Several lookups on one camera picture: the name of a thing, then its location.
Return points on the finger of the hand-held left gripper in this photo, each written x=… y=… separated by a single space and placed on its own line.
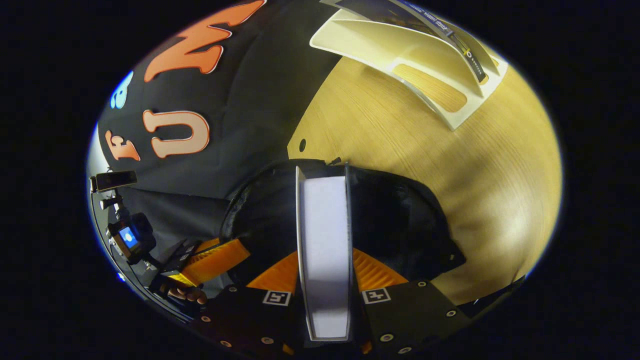
x=215 y=260

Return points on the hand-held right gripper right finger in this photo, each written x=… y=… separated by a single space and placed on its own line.
x=400 y=315

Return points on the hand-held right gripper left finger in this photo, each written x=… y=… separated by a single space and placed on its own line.
x=250 y=315

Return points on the black schoolbag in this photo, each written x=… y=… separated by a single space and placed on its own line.
x=390 y=225

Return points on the portrait cover book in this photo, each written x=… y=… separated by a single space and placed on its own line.
x=325 y=250

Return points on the white bookshelf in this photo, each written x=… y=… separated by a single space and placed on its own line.
x=400 y=55

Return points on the dark cover book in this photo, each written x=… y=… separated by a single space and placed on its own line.
x=400 y=12

